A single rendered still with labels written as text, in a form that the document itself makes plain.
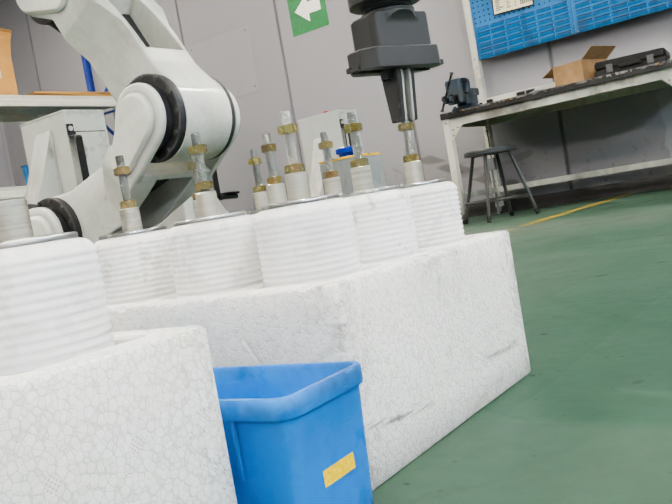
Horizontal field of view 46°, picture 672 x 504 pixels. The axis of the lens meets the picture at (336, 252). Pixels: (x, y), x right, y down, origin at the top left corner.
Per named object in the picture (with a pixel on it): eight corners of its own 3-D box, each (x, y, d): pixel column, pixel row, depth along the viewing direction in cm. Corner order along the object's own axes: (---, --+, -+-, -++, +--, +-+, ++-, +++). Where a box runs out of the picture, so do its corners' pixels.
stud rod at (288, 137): (305, 188, 76) (291, 109, 76) (296, 189, 76) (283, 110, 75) (299, 189, 77) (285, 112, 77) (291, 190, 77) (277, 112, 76)
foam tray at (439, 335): (75, 473, 89) (45, 315, 88) (285, 379, 121) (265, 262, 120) (371, 494, 67) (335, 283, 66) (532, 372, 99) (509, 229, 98)
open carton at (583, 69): (569, 93, 558) (564, 60, 557) (621, 79, 527) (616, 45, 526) (544, 94, 539) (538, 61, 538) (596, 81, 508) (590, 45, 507)
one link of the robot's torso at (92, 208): (3, 227, 151) (129, 59, 124) (91, 216, 167) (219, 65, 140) (38, 297, 147) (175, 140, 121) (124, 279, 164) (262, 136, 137)
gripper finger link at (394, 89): (394, 124, 97) (385, 73, 96) (410, 119, 94) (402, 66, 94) (383, 125, 96) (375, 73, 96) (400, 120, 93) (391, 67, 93)
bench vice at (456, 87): (465, 113, 562) (459, 78, 561) (487, 108, 552) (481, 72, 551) (437, 113, 529) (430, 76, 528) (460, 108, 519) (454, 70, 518)
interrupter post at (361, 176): (380, 194, 86) (375, 164, 86) (363, 197, 85) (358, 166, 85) (366, 197, 88) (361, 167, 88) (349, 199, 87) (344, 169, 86)
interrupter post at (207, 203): (225, 220, 83) (220, 189, 83) (203, 224, 82) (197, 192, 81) (218, 222, 85) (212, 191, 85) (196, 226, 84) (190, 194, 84)
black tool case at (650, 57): (604, 83, 528) (602, 67, 528) (672, 68, 508) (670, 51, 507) (594, 79, 498) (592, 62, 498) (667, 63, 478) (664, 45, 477)
